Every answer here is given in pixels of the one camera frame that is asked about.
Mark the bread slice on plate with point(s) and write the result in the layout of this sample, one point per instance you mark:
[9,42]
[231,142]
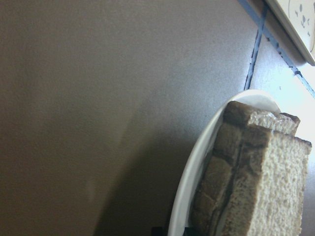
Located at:
[215,185]

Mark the cream bear tray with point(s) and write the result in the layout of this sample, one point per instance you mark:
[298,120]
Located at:
[298,19]

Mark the bread slice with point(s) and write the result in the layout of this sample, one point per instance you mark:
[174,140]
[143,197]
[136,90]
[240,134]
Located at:
[215,185]
[268,190]

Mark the white round plate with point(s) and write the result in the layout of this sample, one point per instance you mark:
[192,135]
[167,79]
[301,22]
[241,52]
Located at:
[201,154]

